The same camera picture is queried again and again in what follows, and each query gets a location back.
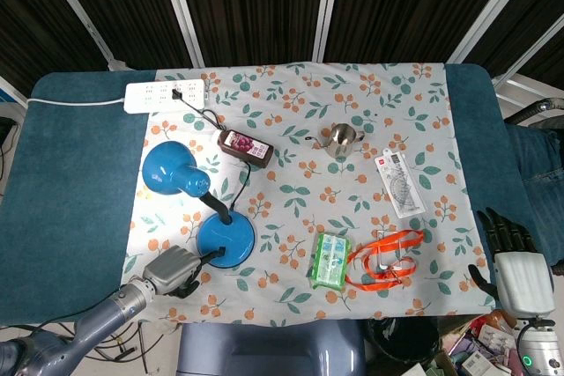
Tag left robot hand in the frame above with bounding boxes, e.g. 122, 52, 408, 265
143, 244, 226, 299

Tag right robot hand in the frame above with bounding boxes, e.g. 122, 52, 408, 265
467, 207, 556, 318

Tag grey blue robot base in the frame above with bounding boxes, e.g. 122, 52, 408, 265
175, 321, 367, 376

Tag blue desk lamp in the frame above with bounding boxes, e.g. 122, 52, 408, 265
141, 140, 257, 269

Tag box of assorted packages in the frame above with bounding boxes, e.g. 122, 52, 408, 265
413, 309, 530, 376

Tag blue denim fabric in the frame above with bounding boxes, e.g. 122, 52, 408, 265
504, 122, 564, 218

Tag black waste bin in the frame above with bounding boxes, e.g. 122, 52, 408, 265
363, 316, 442, 368

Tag clear plastic badge holder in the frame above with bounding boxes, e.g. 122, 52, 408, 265
376, 230, 418, 278

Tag teal table cover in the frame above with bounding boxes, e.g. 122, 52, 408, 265
0, 63, 552, 327

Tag floral orange fruit tablecloth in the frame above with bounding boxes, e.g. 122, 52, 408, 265
119, 62, 497, 328

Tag green tissue pack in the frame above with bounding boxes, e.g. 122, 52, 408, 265
309, 232, 353, 291

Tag packaged ruler protractor set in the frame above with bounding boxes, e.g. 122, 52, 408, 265
374, 151, 427, 219

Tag white power strip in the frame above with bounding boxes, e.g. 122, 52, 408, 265
124, 78, 206, 114

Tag stainless steel spouted pitcher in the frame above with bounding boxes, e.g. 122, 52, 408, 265
306, 122, 366, 158

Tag black folding screen white frames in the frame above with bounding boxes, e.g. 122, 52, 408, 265
0, 0, 564, 86

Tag black floor cables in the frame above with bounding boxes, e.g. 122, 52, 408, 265
43, 321, 164, 372

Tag black plug with cable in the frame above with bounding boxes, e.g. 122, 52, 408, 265
174, 89, 252, 214

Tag orange lanyard strap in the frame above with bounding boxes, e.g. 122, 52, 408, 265
345, 229, 425, 292

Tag black corrugated hose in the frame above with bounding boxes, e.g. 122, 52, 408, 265
504, 98, 564, 126

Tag white power strip cord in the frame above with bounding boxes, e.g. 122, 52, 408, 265
26, 96, 127, 107

